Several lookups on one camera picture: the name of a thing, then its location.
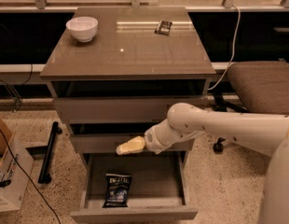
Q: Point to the grey drawer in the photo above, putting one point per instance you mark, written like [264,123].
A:
[157,192]
[115,101]
[106,137]

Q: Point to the grey office chair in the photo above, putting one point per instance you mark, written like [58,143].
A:
[262,87]

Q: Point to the small dark snack packet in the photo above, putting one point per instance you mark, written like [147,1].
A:
[163,28]

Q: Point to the blue chip bag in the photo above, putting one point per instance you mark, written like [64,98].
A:
[118,187]

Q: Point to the grey middle drawer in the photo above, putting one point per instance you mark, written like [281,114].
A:
[106,137]

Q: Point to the grey drawer cabinet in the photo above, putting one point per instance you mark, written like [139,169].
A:
[126,47]

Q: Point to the black metal bar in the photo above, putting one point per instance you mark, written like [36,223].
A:
[44,177]

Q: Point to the cardboard box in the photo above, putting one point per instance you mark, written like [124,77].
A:
[13,156]

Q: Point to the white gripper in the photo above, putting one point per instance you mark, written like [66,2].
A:
[153,140]

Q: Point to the white bowl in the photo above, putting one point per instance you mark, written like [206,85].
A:
[82,29]

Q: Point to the grey top drawer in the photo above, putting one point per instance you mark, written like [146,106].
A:
[115,101]

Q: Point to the grey bottom drawer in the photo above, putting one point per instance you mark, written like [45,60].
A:
[157,192]

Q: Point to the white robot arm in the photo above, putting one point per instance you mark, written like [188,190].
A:
[264,133]

